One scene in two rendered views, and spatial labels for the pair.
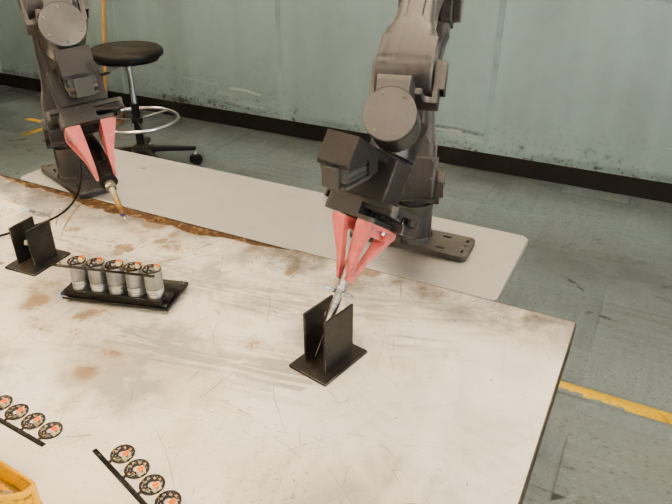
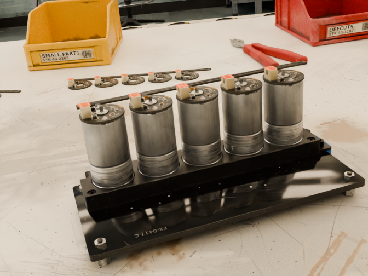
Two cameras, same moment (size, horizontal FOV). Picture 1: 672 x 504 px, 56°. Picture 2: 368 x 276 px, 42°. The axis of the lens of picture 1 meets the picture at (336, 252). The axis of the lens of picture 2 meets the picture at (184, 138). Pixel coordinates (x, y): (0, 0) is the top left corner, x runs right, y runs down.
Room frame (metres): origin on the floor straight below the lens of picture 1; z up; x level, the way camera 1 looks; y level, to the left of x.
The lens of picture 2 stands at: (0.97, 0.17, 0.91)
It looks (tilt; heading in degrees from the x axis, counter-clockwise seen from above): 26 degrees down; 152
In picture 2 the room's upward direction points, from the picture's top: 5 degrees counter-clockwise
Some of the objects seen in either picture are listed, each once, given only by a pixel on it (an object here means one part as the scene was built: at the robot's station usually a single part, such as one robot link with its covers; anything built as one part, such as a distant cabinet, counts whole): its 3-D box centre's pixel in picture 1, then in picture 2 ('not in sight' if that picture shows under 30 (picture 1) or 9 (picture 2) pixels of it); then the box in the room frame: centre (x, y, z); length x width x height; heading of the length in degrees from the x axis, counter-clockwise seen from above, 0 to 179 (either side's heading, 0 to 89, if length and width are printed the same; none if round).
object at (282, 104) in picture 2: (79, 275); (282, 113); (0.76, 0.36, 0.79); 0.02 x 0.02 x 0.05
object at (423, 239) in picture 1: (412, 218); not in sight; (0.93, -0.12, 0.79); 0.20 x 0.07 x 0.08; 64
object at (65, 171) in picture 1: (72, 161); not in sight; (1.18, 0.52, 0.79); 0.20 x 0.07 x 0.08; 43
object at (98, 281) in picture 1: (98, 277); (242, 122); (0.75, 0.33, 0.79); 0.02 x 0.02 x 0.05
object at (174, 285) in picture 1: (126, 292); (214, 190); (0.76, 0.30, 0.76); 0.16 x 0.07 x 0.01; 78
